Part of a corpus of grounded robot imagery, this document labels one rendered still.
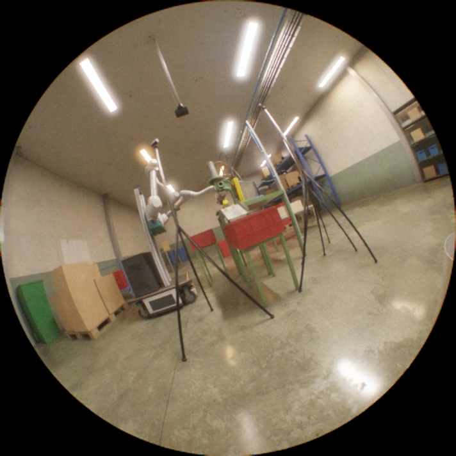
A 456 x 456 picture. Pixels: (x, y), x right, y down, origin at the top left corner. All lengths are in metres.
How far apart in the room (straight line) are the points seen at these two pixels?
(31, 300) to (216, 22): 5.70
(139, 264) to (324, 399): 2.02
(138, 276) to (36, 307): 2.37
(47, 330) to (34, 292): 0.69
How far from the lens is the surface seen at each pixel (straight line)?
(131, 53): 3.60
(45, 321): 3.53
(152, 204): 1.72
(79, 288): 2.41
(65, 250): 5.00
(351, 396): 0.74
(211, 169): 2.17
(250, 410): 0.77
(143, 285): 2.01
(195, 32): 3.65
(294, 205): 3.53
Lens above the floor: 0.70
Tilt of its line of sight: 1 degrees up
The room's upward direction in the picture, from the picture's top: 21 degrees counter-clockwise
